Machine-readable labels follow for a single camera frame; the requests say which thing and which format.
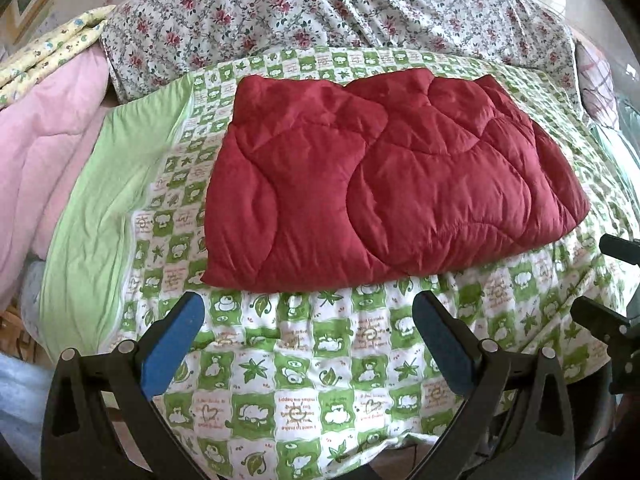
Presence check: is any framed picture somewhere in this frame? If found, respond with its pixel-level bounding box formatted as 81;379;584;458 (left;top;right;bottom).
0;0;81;46

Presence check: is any green checkered blanket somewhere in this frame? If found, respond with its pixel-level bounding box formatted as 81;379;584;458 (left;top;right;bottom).
39;46;640;480

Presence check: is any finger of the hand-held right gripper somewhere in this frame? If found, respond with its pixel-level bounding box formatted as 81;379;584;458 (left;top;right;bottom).
569;295;633;346
598;233;640;267

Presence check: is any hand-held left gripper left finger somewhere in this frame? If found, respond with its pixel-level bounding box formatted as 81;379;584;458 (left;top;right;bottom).
41;290;207;480

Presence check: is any yellow printed cloth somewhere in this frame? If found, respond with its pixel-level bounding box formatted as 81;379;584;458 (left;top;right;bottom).
0;4;117;110

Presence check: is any floral bed sheet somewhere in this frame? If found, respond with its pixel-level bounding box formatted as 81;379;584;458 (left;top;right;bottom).
100;0;588;121

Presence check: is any pink striped pillow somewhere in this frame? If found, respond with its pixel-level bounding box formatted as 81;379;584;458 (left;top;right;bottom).
574;37;621;128

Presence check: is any pink blanket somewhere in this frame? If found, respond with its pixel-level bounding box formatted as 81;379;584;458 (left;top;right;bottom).
0;46;112;311

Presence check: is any teal cloth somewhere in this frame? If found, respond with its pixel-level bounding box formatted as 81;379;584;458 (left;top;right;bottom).
592;97;640;201

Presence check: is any grey cloth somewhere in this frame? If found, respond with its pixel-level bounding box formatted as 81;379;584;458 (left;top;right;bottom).
17;259;53;341

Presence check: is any red quilted jacket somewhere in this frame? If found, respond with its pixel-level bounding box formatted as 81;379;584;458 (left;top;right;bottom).
200;69;592;292

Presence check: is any light blue cloth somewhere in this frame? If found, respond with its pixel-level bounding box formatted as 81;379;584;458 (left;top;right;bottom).
0;352;56;471

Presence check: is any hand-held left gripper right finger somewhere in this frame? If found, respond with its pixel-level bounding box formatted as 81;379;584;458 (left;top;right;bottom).
411;290;592;480

